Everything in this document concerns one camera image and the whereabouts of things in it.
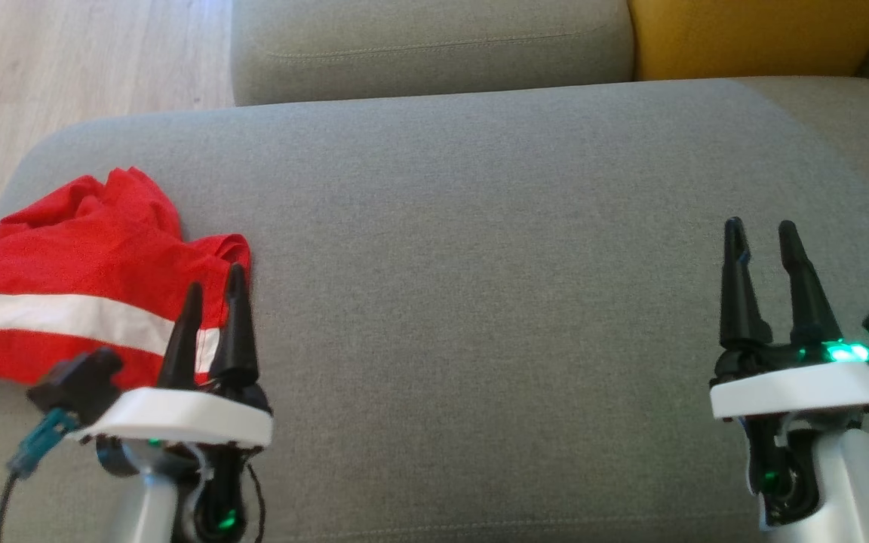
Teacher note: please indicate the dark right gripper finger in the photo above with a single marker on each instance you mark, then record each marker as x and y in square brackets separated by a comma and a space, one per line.
[808, 302]
[740, 302]

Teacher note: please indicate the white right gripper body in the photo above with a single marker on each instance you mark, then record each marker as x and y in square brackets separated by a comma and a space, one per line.
[796, 388]

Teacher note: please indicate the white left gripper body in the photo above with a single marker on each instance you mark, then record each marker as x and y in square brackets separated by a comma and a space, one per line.
[178, 418]

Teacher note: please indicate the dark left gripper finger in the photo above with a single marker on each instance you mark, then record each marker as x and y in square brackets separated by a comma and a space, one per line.
[236, 339]
[180, 347]

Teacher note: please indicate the red shorts white stripe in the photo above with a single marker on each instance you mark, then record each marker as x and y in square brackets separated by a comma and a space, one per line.
[50, 324]

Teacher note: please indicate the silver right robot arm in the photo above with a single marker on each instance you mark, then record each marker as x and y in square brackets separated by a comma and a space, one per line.
[849, 475]

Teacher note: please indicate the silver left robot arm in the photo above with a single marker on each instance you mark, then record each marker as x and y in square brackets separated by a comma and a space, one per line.
[155, 498]

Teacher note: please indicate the yellow sofa cushion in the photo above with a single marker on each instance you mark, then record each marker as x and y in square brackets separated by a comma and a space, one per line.
[759, 38]

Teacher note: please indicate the grey sofa back cushion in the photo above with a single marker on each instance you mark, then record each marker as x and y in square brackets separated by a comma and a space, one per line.
[434, 45]

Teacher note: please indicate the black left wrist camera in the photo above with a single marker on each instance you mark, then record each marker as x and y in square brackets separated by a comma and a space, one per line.
[76, 385]

